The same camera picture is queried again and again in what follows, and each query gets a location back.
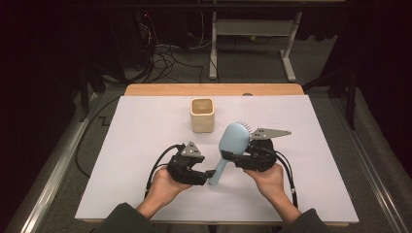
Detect right hand-held gripper cable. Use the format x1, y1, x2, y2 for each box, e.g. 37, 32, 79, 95
274, 150, 299, 209

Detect black floor cable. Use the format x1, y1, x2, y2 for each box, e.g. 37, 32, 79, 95
75, 95, 121, 179

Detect tangle of floor cables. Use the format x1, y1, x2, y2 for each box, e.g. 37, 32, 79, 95
137, 13, 206, 83

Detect aluminium floor rail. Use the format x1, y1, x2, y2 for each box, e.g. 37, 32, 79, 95
18, 91, 99, 233
333, 96, 412, 233

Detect white paper sheet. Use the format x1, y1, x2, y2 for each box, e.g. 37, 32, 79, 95
75, 94, 360, 224

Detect left hand-held gripper cable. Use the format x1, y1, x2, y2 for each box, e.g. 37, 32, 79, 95
144, 144, 183, 200

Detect person's left hand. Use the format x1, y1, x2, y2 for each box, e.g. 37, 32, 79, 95
147, 168, 193, 210

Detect person's right hand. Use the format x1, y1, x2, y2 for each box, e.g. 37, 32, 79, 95
244, 163, 286, 200

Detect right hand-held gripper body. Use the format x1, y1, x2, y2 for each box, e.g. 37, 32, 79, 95
234, 127, 292, 173

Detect white metal stand frame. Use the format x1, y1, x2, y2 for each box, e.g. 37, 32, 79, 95
208, 11, 304, 83

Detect black tripod stand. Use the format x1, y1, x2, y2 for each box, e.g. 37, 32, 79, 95
78, 61, 108, 123
302, 64, 360, 131

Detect beige square cup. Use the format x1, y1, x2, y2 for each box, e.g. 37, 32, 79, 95
189, 97, 216, 134

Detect light blue hairbrush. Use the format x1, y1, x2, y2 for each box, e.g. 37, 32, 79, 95
208, 121, 253, 186

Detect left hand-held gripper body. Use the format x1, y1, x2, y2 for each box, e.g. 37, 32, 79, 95
166, 141, 208, 186

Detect hand-held gripper cable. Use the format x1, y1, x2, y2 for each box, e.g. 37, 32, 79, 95
144, 144, 183, 200
274, 150, 299, 209

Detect wooden table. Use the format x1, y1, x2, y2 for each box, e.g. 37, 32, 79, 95
82, 83, 351, 227

